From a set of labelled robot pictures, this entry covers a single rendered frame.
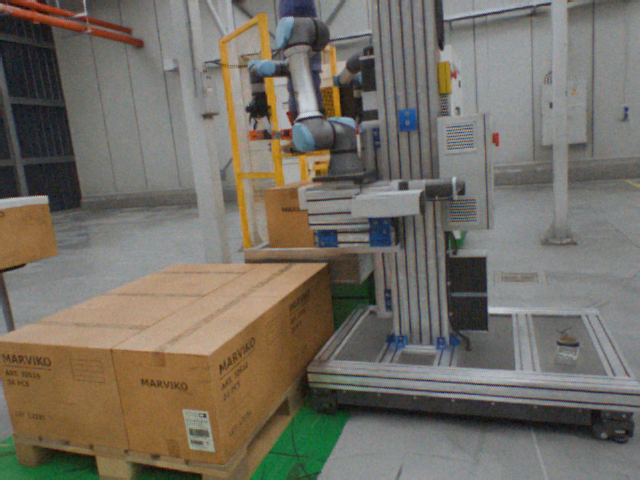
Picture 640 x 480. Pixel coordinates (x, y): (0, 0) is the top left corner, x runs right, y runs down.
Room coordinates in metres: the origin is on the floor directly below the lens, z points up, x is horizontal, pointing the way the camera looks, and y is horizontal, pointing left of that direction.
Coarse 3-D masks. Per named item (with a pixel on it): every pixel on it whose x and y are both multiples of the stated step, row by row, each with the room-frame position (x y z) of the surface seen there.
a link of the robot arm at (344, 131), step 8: (328, 120) 2.07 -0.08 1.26; (336, 120) 2.05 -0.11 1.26; (344, 120) 2.04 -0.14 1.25; (352, 120) 2.07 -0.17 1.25; (336, 128) 2.03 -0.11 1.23; (344, 128) 2.04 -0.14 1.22; (352, 128) 2.06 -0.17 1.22; (336, 136) 2.02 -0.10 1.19; (344, 136) 2.04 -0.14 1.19; (352, 136) 2.06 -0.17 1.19; (336, 144) 2.04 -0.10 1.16; (344, 144) 2.04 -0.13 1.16; (352, 144) 2.06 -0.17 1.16
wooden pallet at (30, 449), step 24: (312, 360) 2.27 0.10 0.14; (288, 408) 1.98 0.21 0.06; (264, 432) 1.87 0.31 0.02; (24, 456) 1.82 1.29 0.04; (48, 456) 1.85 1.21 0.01; (96, 456) 1.68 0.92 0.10; (120, 456) 1.64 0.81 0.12; (144, 456) 1.60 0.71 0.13; (240, 456) 1.57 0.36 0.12; (264, 456) 1.72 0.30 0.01
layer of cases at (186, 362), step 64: (64, 320) 2.00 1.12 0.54; (128, 320) 1.92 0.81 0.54; (192, 320) 1.84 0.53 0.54; (256, 320) 1.80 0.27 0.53; (320, 320) 2.42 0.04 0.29; (64, 384) 1.71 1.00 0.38; (128, 384) 1.61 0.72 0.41; (192, 384) 1.51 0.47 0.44; (256, 384) 1.74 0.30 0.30; (128, 448) 1.63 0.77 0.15; (192, 448) 1.53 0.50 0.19
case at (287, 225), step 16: (272, 192) 2.85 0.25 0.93; (288, 192) 2.81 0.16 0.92; (272, 208) 2.85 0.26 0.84; (288, 208) 2.81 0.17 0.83; (272, 224) 2.86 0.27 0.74; (288, 224) 2.82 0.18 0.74; (304, 224) 2.78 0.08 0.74; (272, 240) 2.86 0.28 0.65; (288, 240) 2.82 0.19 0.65; (304, 240) 2.79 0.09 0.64
